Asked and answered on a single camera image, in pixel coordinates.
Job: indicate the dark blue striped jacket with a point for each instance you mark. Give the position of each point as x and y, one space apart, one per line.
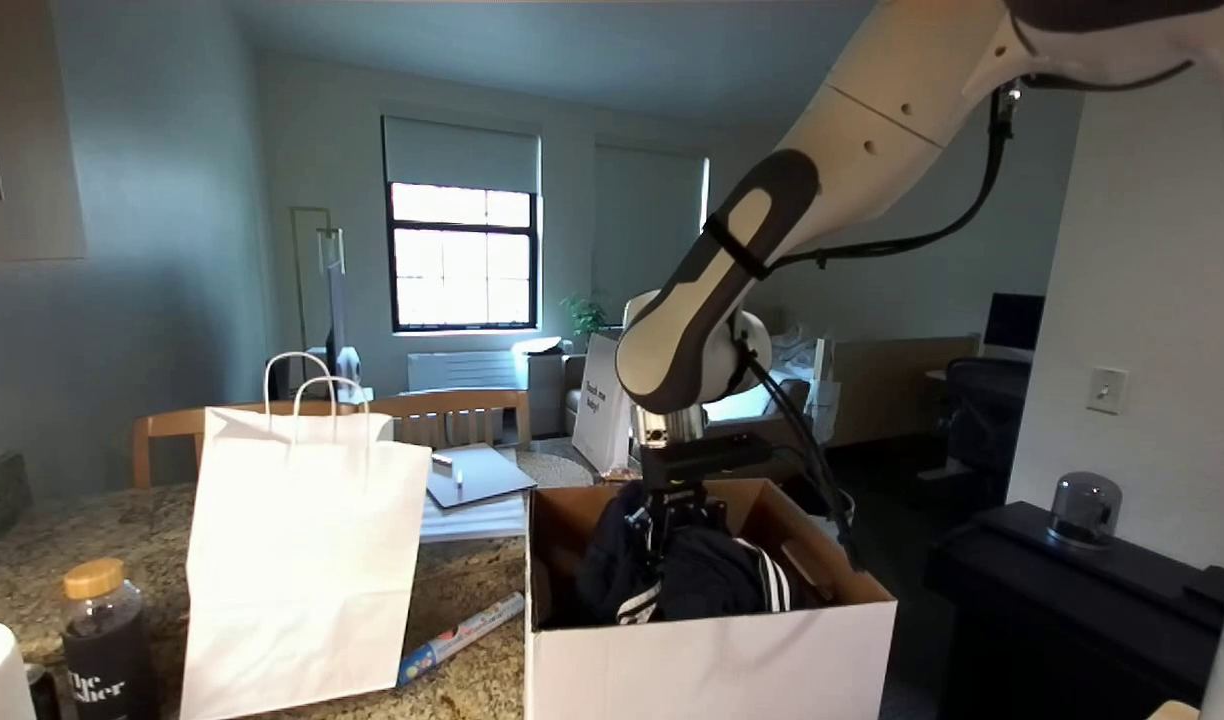
632 556

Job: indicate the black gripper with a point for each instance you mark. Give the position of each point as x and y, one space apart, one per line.
678 472

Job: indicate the white cardboard storage box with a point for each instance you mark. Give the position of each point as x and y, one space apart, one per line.
827 656

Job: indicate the window with roller blind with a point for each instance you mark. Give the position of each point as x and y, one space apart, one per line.
460 227

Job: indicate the wall light switch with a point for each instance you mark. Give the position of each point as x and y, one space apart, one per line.
1105 388

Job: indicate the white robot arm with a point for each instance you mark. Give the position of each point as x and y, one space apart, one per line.
873 124

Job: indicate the dark bottle with cork lid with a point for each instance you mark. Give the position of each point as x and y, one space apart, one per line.
105 647

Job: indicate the white paper shopping bag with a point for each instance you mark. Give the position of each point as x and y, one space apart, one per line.
303 556

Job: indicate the glass jar on dresser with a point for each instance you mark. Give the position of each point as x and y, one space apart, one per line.
1086 509

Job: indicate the wooden chair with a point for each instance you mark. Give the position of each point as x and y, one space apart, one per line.
429 418

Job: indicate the black dresser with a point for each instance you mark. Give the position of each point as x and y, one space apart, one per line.
1070 634

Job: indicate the tall white paper bag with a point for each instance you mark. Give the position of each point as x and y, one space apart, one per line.
603 428

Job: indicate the computer monitor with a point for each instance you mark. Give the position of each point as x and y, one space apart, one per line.
1013 323

